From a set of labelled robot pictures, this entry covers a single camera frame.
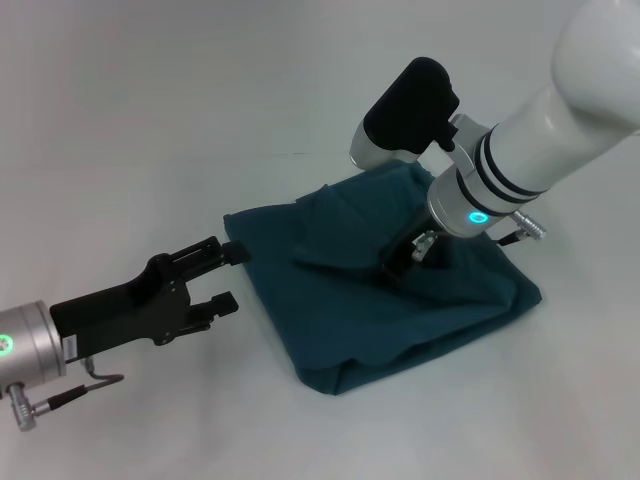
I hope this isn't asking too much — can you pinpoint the right gripper cable with connector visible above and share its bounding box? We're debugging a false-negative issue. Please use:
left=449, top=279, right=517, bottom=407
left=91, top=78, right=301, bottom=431
left=410, top=209, right=549, bottom=262

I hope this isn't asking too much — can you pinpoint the blue t-shirt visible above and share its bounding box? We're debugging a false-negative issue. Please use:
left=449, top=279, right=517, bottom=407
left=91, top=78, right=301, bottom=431
left=222, top=162, right=544, bottom=396

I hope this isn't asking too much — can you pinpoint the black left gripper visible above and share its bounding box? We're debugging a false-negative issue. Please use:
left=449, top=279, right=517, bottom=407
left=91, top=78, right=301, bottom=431
left=49, top=236, right=251, bottom=362

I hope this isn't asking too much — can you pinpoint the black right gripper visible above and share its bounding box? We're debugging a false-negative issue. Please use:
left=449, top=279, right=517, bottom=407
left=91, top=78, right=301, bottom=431
left=380, top=209, right=454, bottom=284

